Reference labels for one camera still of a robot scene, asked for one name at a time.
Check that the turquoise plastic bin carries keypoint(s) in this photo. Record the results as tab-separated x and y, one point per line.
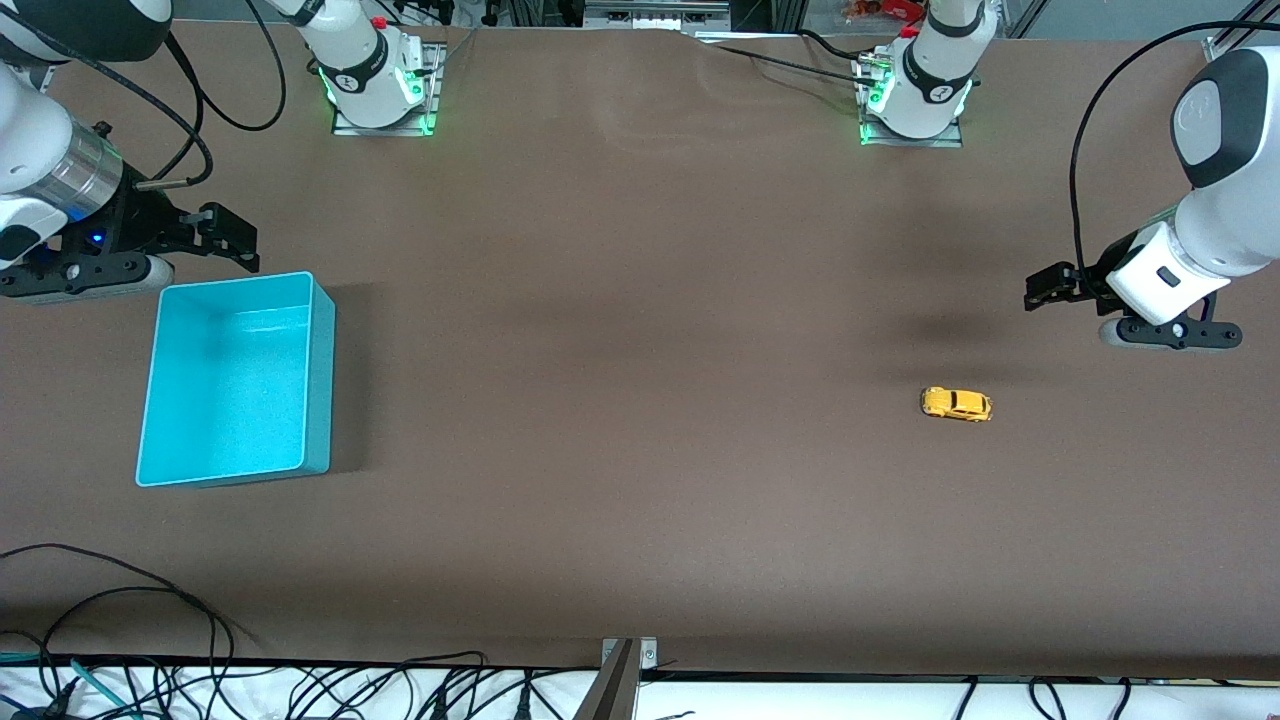
230	400

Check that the dark metal strut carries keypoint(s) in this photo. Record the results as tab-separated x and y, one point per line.
610	695

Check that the aluminium profile corner piece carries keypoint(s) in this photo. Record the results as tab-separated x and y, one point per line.
1222	47

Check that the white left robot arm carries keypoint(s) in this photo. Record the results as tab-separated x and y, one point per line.
1220	230

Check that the grey metal bracket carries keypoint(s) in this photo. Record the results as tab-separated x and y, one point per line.
650	652

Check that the yellow beetle toy car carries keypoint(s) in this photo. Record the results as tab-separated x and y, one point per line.
955	403

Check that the red orange package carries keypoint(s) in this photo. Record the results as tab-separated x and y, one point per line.
880	10

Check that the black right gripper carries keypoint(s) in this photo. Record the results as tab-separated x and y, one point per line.
140	224

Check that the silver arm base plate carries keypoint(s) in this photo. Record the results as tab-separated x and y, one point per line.
955	140
432	95

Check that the silver aluminium frame rail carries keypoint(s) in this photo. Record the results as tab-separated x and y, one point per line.
655	15

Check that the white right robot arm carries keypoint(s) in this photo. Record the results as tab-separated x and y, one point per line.
40	150

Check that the aluminium frame strut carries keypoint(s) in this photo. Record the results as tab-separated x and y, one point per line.
1025	15

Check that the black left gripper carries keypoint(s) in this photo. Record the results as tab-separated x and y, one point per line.
1090	281

